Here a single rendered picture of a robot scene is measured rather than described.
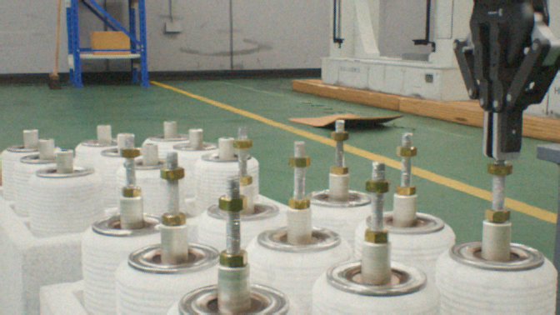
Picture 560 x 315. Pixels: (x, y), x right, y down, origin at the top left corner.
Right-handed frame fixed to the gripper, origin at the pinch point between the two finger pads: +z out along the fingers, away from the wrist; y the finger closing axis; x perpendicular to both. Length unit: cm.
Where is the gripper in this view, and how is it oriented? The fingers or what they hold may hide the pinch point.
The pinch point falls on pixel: (502, 134)
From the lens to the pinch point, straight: 61.2
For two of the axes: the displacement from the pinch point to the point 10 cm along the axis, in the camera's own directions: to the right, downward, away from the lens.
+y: -2.7, -1.6, 9.5
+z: 0.1, 9.9, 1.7
